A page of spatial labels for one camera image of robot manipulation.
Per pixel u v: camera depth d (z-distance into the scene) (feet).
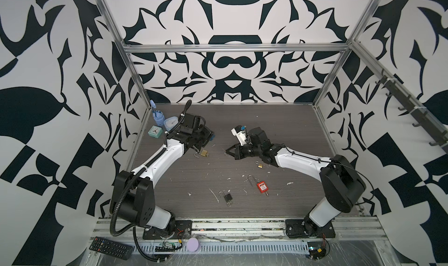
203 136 2.50
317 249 2.33
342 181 1.52
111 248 2.26
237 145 2.44
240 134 2.56
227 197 2.71
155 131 3.43
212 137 2.77
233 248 2.13
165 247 2.39
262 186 2.78
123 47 2.98
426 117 1.81
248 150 2.42
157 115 3.37
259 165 3.02
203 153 3.16
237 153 2.44
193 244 2.11
